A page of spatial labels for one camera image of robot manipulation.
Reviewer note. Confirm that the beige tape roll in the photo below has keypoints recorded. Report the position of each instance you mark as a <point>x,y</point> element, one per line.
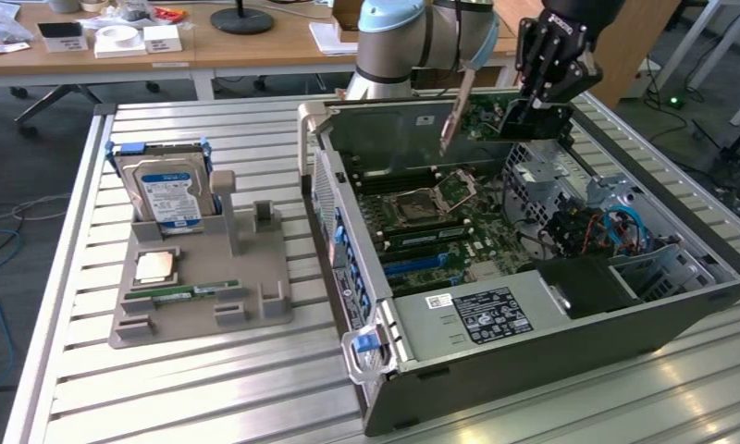
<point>92,5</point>

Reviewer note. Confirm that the black RAM stick with labels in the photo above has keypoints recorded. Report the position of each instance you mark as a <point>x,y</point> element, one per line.
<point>426,237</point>

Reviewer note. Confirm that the white box with black top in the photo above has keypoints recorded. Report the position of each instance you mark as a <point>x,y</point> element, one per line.
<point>64,44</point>

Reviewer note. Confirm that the open black PC case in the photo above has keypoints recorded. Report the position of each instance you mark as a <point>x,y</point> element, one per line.
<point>531,370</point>

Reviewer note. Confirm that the CPU socket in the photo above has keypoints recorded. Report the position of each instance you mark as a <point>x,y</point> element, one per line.
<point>416,208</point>

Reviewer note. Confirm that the green motherboard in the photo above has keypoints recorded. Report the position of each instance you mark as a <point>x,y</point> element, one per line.
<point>490,229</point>

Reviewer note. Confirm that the stack of white papers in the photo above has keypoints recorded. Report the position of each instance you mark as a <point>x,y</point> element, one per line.
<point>330,41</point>

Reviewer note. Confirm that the green RAM stick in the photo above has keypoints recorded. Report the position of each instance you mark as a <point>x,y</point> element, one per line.
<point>179,291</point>

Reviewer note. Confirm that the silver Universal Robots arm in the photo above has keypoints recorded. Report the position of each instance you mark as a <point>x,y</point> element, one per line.
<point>395,41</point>

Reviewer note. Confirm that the black round lamp base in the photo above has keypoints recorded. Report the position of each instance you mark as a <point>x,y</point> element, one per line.
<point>240,24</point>

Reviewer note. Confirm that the white desk frame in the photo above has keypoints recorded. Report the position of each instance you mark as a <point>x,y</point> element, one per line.
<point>723,44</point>

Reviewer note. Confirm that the blue case release latch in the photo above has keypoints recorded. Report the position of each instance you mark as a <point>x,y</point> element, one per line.
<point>364,344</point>

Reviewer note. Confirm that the flat white box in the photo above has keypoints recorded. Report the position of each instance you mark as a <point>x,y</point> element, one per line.
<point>120,53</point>

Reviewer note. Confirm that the wooden office desk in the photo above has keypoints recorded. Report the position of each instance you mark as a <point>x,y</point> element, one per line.
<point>68,65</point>
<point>265,55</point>

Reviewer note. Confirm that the tall metal disk bay cage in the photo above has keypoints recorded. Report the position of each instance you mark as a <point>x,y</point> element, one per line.
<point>543,185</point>

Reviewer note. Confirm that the white box with red button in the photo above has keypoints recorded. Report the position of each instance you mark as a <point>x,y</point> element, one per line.
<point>647,81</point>

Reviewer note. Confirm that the metal socket cover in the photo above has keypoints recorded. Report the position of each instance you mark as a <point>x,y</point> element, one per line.
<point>458,189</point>

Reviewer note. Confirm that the white tape roll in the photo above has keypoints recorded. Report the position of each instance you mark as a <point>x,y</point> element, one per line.
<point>119,33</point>

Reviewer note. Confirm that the low metal disk bay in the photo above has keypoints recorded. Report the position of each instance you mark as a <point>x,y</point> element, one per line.
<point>660,273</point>

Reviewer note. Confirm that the grey cup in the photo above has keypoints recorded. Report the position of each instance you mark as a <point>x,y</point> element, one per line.
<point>64,5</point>

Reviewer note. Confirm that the wooden cabinet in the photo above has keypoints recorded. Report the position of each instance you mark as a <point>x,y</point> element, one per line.
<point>647,46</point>

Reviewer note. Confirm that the green graphics card black cooler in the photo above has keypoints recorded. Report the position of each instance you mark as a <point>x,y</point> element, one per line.
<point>531,125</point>

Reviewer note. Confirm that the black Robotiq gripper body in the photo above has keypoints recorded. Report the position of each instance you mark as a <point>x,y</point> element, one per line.
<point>583,20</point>

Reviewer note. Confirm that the white card with red print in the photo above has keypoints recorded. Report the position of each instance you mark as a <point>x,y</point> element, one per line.
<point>5,47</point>

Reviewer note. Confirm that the grey power supply unit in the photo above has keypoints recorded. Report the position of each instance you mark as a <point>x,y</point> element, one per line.
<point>531,296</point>

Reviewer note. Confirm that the red packet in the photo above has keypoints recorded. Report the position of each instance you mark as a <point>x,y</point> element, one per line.
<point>168,15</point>

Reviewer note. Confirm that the grey plastic parts rack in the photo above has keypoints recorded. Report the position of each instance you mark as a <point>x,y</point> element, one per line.
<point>191,326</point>

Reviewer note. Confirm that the clear plastic bag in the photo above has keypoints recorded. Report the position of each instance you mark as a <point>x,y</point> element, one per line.
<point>3,23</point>

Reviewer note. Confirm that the clear bag with dark parts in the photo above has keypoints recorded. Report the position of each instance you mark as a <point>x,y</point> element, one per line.
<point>132,11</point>

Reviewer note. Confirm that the hard disk in blue caddy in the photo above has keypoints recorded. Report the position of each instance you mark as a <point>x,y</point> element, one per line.
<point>160,194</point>

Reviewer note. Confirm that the black device with green light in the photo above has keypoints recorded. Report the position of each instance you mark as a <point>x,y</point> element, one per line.
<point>675,101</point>

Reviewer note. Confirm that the silver CPU chip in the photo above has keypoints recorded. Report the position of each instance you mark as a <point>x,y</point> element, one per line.
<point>155,267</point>

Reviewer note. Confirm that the small white labelled box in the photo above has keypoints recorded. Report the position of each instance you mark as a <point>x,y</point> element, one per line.
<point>160,39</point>

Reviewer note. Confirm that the grey chair base with castors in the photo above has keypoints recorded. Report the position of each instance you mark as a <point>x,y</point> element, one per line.
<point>49,99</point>

